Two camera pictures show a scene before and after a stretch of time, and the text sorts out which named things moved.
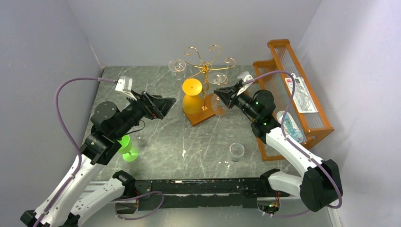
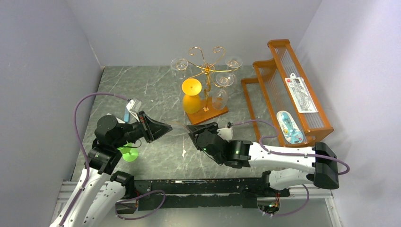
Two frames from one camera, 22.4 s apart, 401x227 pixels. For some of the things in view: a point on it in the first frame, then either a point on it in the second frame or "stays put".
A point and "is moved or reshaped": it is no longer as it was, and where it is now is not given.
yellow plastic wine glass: (191, 100) stays put
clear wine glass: (236, 151) is moved or reshaped
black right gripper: (232, 97) -> (196, 135)
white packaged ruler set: (301, 98) stays put
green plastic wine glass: (129, 153) stays put
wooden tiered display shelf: (298, 115) stays put
